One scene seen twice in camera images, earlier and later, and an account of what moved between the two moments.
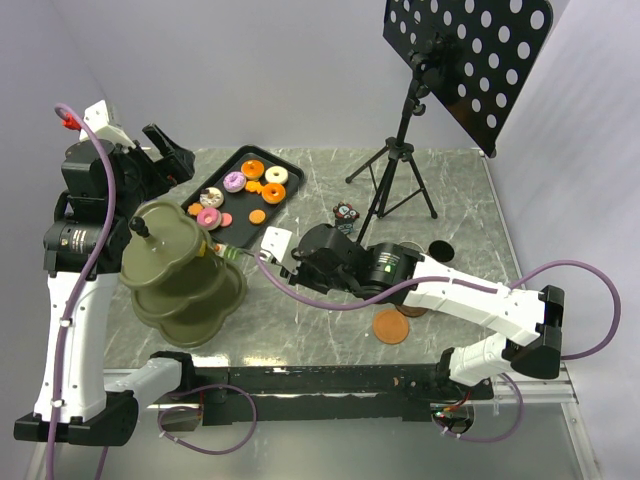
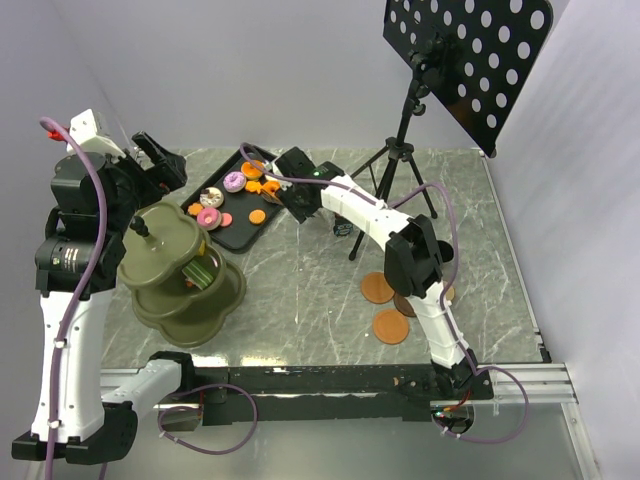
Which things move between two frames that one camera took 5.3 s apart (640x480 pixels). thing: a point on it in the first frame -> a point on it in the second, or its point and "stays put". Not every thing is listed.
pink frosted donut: x=209 y=218 stays put
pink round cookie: x=226 y=219 stays put
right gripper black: x=296 y=272 -> x=287 y=190
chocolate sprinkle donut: x=211 y=197 stays put
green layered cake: x=232 y=252 -> x=197 y=275
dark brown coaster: x=411 y=311 stays put
